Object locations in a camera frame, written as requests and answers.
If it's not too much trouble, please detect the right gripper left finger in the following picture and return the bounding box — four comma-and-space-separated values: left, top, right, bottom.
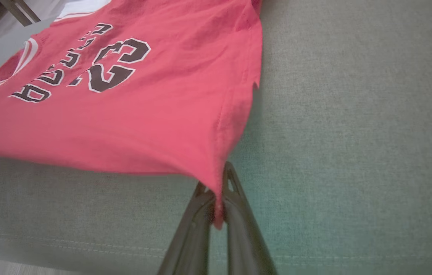
157, 181, 217, 275

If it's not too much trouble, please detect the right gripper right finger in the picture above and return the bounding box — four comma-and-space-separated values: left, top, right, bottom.
221, 161, 278, 275

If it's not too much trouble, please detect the red basketball jersey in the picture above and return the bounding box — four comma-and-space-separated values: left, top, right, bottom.
0, 0, 263, 230

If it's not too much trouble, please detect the grey sofa seat cushion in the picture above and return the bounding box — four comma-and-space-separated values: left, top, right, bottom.
0, 0, 432, 275

